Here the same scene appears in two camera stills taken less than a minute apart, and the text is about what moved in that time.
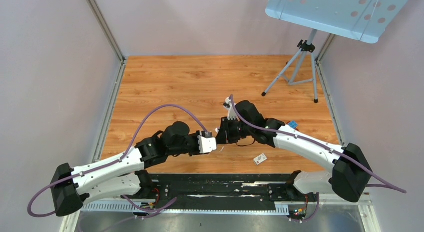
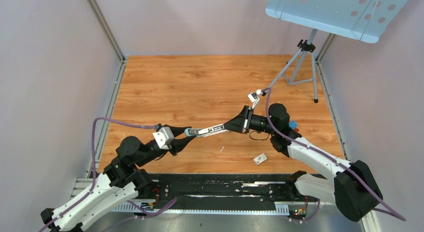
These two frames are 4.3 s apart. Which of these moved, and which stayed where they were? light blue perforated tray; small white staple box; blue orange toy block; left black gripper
Moved: left black gripper
Stayed: blue orange toy block; small white staple box; light blue perforated tray
